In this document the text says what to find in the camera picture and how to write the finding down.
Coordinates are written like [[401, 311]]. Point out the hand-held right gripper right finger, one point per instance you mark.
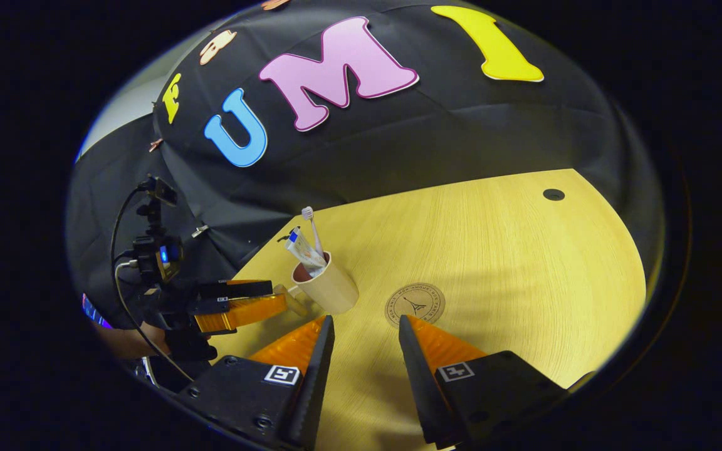
[[417, 376]]

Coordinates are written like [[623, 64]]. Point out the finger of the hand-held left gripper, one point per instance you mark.
[[242, 313], [235, 289]]

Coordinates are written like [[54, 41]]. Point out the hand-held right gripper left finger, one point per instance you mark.
[[318, 376]]

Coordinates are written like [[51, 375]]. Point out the round brown coaster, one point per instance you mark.
[[415, 305]]

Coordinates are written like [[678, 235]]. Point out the white toothpaste tube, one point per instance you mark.
[[306, 254]]

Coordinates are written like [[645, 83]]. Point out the white toothbrush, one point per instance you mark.
[[314, 232]]

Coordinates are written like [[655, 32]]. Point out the wooden desktop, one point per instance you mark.
[[511, 263]]

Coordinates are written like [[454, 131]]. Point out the silver clip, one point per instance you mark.
[[200, 232]]

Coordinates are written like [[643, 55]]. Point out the copper clip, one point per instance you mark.
[[156, 145]]

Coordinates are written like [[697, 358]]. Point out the black backdrop cloth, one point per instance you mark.
[[461, 131]]

